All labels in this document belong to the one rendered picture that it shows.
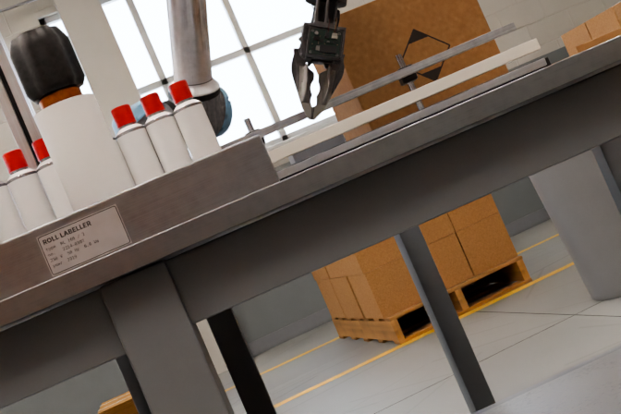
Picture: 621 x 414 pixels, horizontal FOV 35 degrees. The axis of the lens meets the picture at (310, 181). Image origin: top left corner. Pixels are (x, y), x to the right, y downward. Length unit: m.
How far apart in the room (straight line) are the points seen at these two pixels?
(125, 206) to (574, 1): 7.59
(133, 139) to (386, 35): 0.55
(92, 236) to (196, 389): 0.16
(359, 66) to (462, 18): 0.23
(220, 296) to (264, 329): 6.39
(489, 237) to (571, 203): 1.34
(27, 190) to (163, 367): 0.87
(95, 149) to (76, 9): 6.00
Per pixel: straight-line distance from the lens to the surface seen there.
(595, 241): 4.04
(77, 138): 1.37
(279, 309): 7.26
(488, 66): 1.71
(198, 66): 2.17
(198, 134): 1.65
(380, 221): 0.87
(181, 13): 2.13
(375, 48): 1.90
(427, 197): 0.87
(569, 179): 3.99
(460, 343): 2.69
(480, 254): 5.28
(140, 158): 1.66
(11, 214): 1.69
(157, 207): 0.89
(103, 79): 7.23
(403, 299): 5.12
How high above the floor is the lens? 0.80
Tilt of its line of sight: 2 degrees up
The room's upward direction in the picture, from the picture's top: 23 degrees counter-clockwise
